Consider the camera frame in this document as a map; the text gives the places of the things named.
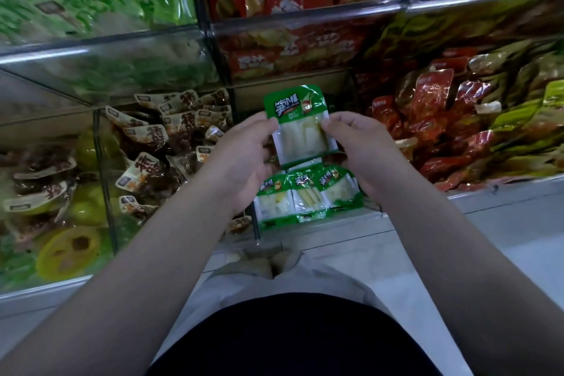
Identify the person's right hand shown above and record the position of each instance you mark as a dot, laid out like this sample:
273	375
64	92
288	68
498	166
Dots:
368	153

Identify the person's left hand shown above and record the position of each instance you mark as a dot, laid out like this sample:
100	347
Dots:
238	160

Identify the green packet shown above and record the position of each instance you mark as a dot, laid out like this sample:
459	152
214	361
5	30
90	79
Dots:
300	129

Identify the pile of green bamboo packets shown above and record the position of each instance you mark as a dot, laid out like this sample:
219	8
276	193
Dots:
304	195

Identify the pile of brown snack packets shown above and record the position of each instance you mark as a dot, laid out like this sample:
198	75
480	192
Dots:
154	142

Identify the pile of glossy red snacks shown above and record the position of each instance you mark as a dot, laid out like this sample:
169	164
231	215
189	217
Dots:
458	107

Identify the pile of jelly cups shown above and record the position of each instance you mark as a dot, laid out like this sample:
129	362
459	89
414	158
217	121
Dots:
62	230

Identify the person's right forearm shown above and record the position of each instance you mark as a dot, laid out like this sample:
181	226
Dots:
476	283

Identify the person's left forearm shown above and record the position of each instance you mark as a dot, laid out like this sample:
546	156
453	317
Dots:
123	301

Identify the light shoe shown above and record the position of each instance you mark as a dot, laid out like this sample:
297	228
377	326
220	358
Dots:
264	258

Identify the light grey shorts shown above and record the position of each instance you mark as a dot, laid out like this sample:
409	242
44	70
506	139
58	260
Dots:
264	279

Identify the black shirt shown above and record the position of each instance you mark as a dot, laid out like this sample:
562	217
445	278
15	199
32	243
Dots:
295	340

